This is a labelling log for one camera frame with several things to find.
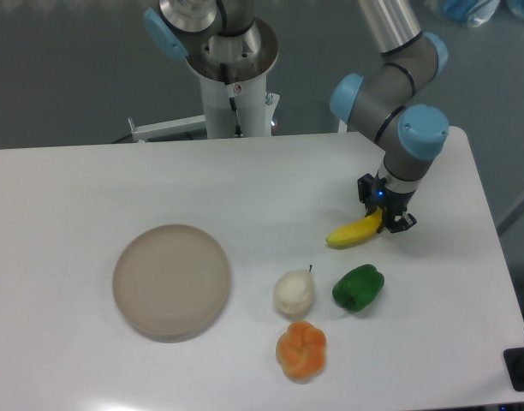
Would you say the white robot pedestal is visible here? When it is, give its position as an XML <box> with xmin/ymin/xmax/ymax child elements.
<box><xmin>183</xmin><ymin>19</ymin><xmax>282</xmax><ymax>140</ymax></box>

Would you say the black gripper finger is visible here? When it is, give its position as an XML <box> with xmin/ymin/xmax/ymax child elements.
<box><xmin>377</xmin><ymin>210</ymin><xmax>417</xmax><ymax>234</ymax></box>
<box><xmin>357</xmin><ymin>174</ymin><xmax>378</xmax><ymax>217</ymax></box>

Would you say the white pear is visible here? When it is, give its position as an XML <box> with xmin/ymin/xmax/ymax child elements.
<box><xmin>273</xmin><ymin>269</ymin><xmax>315</xmax><ymax>317</ymax></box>

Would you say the white right frame post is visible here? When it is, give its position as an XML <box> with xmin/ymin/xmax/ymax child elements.
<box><xmin>337</xmin><ymin>120</ymin><xmax>348</xmax><ymax>134</ymax></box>

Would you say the beige round plate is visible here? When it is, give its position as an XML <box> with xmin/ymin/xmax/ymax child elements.
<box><xmin>112</xmin><ymin>224</ymin><xmax>232</xmax><ymax>343</ymax></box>

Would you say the black box at table edge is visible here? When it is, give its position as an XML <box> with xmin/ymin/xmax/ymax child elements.
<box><xmin>503</xmin><ymin>348</ymin><xmax>524</xmax><ymax>392</ymax></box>

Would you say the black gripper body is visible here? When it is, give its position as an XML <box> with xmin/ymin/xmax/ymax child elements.
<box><xmin>370</xmin><ymin>169</ymin><xmax>419</xmax><ymax>221</ymax></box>

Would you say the yellow banana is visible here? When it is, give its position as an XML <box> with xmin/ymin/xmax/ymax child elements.
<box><xmin>325</xmin><ymin>209</ymin><xmax>382</xmax><ymax>248</ymax></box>

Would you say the white left frame bracket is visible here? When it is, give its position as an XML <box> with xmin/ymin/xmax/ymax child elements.
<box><xmin>128</xmin><ymin>115</ymin><xmax>205</xmax><ymax>142</ymax></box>

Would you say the orange knotted bread roll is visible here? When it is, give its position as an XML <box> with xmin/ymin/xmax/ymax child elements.
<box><xmin>276</xmin><ymin>320</ymin><xmax>326</xmax><ymax>381</ymax></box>

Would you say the green bell pepper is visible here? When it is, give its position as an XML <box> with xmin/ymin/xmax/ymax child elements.
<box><xmin>331</xmin><ymin>264</ymin><xmax>384</xmax><ymax>313</ymax></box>

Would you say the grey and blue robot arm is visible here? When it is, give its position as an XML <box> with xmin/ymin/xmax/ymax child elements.
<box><xmin>143</xmin><ymin>1</ymin><xmax>449</xmax><ymax>233</ymax></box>

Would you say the blue plastic bag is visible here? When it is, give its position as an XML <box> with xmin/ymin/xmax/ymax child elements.
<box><xmin>424</xmin><ymin>0</ymin><xmax>500</xmax><ymax>28</ymax></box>

